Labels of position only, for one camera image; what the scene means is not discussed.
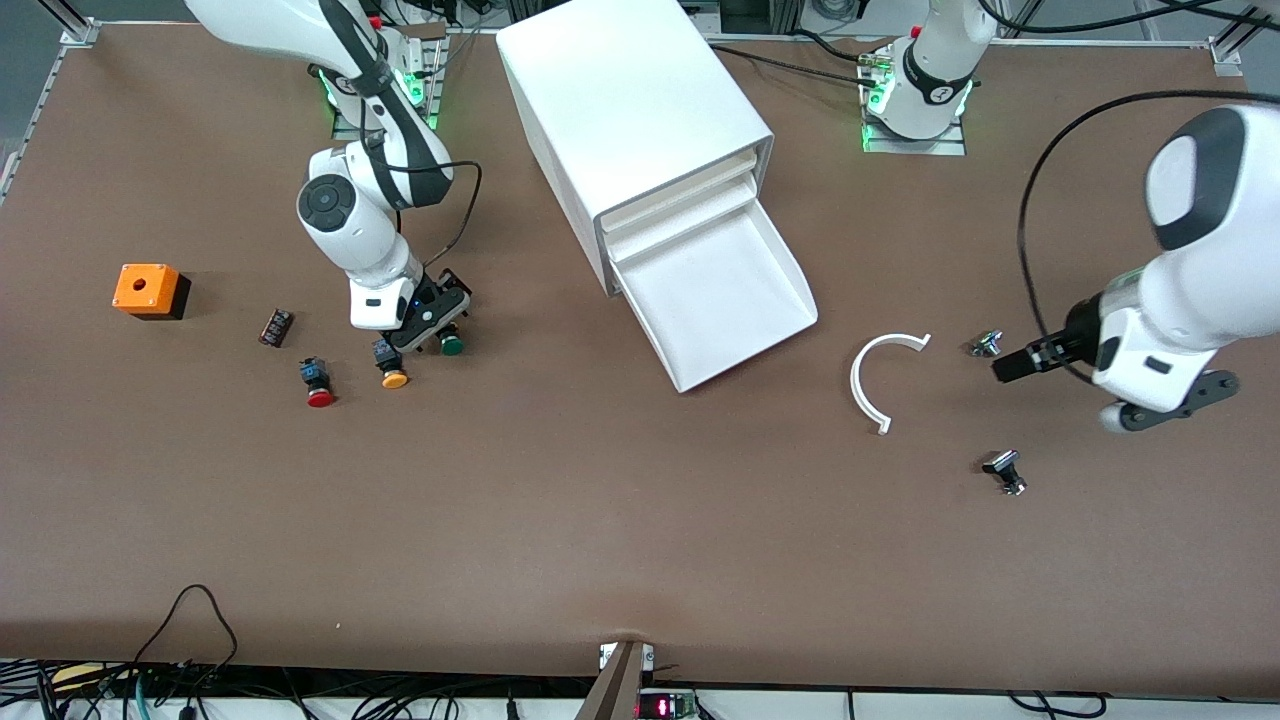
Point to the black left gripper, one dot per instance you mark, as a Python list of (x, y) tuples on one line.
[(1076, 338)]

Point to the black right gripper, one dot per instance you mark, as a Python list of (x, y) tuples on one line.
[(443, 296)]

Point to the green push button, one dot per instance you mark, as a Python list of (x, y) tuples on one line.
[(453, 347)]

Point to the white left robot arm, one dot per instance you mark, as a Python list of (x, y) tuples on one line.
[(1220, 260)]

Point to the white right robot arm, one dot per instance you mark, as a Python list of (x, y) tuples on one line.
[(355, 230)]

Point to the yellow push button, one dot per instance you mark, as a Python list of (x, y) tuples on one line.
[(395, 379)]

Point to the red push button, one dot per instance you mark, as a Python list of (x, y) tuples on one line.
[(320, 397)]

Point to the white drawer cabinet housing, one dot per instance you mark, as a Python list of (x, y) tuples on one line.
[(620, 90)]

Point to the white curved plastic arc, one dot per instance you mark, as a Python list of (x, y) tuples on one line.
[(855, 382)]

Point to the small black contact block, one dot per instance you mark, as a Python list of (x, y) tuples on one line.
[(276, 328)]

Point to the device with red display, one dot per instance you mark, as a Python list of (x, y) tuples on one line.
[(665, 708)]

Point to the small silver metal switch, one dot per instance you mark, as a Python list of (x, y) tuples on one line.
[(987, 345)]

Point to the orange black button enclosure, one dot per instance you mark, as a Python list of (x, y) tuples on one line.
[(145, 285)]

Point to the white metal bracket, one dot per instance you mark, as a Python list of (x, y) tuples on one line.
[(605, 655)]

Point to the aluminium frame profile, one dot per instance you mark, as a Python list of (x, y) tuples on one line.
[(1235, 45), (75, 25)]

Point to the brown camera post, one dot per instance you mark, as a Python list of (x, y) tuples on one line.
[(615, 690)]

